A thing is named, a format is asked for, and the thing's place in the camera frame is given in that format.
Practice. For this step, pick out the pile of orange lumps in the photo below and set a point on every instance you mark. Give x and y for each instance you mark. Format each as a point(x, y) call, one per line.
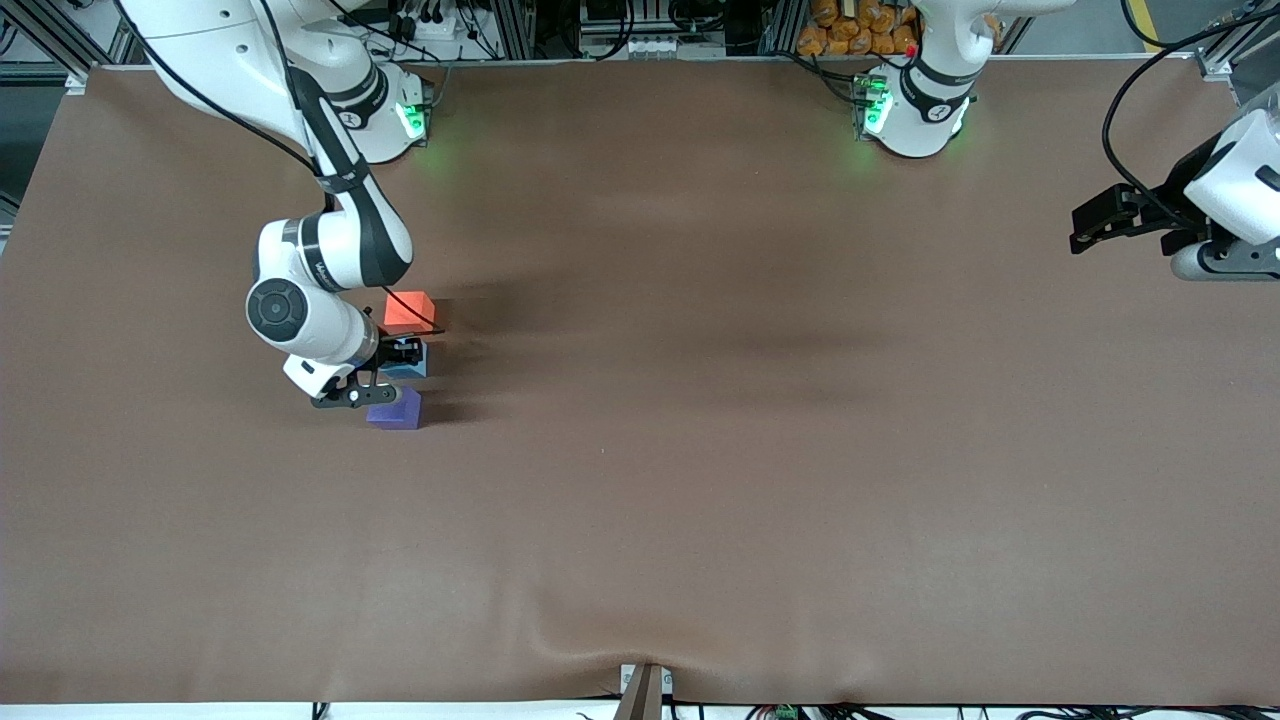
point(850, 30)

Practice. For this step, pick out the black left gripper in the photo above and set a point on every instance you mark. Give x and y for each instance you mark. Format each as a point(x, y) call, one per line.
point(1166, 206)

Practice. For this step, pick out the white power strip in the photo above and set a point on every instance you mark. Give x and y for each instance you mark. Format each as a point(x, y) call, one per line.
point(432, 25)

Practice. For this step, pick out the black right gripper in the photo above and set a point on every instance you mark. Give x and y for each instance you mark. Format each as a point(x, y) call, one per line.
point(391, 352)

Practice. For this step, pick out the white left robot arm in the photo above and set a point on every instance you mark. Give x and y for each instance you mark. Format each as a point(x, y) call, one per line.
point(915, 120)

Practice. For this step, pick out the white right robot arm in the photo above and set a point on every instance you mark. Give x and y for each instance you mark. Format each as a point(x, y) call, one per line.
point(340, 250)

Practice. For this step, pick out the light blue foam block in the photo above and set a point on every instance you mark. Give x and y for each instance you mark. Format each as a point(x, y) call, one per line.
point(408, 370)

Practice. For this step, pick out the brown table cover mat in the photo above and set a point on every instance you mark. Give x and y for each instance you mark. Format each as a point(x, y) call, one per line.
point(700, 500)

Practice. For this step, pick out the aluminium frame post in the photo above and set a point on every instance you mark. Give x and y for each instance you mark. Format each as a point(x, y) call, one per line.
point(55, 40)
point(1235, 50)
point(512, 28)

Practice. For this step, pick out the green terminal connector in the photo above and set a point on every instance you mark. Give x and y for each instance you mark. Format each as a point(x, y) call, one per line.
point(785, 713)

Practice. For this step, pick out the purple foam block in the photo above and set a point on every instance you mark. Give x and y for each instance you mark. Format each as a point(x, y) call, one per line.
point(398, 413)

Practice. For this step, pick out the white terminal strip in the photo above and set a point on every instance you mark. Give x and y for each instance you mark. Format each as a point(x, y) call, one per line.
point(640, 45)

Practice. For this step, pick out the orange foam block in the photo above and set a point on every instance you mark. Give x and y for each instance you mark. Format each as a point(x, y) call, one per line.
point(405, 308)

